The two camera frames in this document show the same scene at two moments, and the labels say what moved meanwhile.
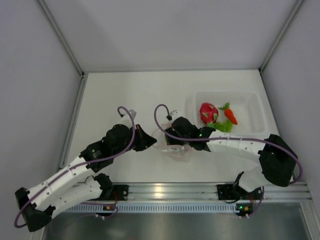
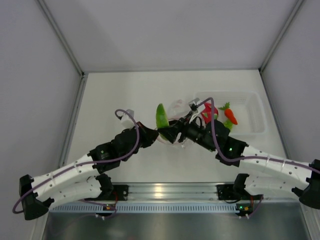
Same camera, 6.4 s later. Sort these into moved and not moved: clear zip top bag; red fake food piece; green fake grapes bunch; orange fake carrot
Moved: clear zip top bag
Not moved: green fake grapes bunch; red fake food piece; orange fake carrot
